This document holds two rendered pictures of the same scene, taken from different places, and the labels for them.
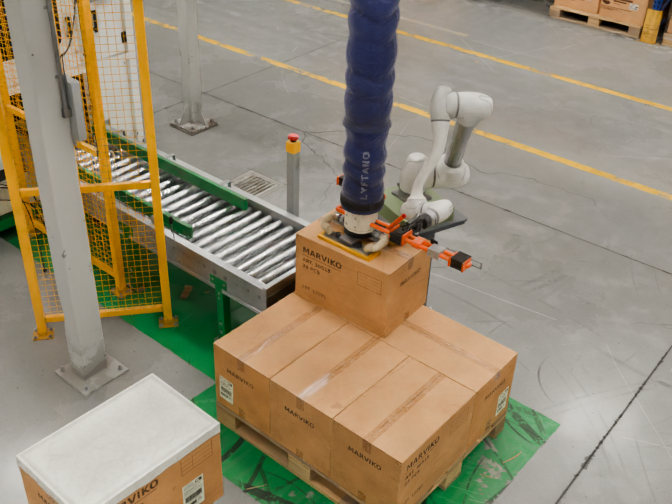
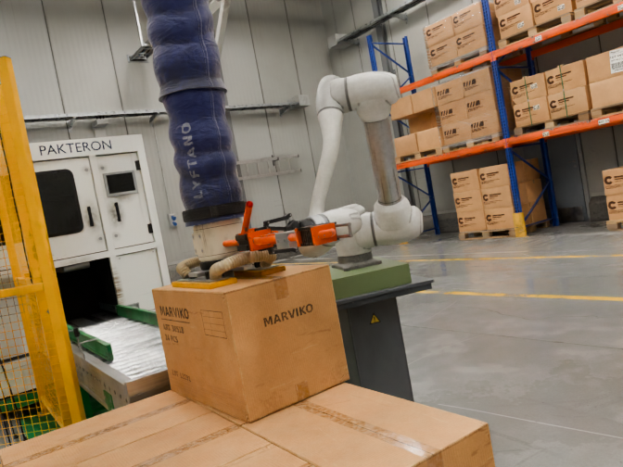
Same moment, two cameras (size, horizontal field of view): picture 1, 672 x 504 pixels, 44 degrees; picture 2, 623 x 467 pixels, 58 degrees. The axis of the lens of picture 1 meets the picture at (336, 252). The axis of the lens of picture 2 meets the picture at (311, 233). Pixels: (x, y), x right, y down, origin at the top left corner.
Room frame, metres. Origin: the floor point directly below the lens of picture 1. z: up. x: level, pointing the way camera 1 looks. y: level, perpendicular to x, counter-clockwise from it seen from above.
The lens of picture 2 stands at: (1.88, -1.03, 1.16)
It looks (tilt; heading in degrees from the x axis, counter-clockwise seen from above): 3 degrees down; 18
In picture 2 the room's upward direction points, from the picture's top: 10 degrees counter-clockwise
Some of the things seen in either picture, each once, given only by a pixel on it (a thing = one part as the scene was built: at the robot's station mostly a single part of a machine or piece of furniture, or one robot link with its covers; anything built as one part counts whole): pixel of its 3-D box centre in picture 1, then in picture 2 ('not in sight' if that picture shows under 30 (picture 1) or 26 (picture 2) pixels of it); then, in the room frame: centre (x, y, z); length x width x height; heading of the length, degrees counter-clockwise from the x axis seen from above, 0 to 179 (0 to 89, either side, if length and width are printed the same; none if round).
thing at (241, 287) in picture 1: (133, 225); (76, 364); (4.41, 1.27, 0.50); 2.31 x 0.05 x 0.19; 51
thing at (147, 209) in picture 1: (104, 189); (71, 337); (4.68, 1.51, 0.60); 1.60 x 0.10 x 0.09; 51
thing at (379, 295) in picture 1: (362, 268); (245, 332); (3.68, -0.14, 0.74); 0.60 x 0.40 x 0.40; 54
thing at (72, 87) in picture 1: (67, 105); not in sight; (3.68, 1.31, 1.62); 0.20 x 0.05 x 0.30; 51
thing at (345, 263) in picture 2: (409, 190); (353, 258); (4.34, -0.42, 0.87); 0.22 x 0.18 x 0.06; 36
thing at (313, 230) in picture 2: (459, 262); (315, 234); (3.30, -0.59, 1.07); 0.08 x 0.07 x 0.05; 52
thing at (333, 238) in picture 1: (348, 241); (201, 278); (3.60, -0.06, 0.97); 0.34 x 0.10 x 0.05; 52
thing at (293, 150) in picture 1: (292, 210); not in sight; (4.67, 0.29, 0.50); 0.07 x 0.07 x 1.00; 51
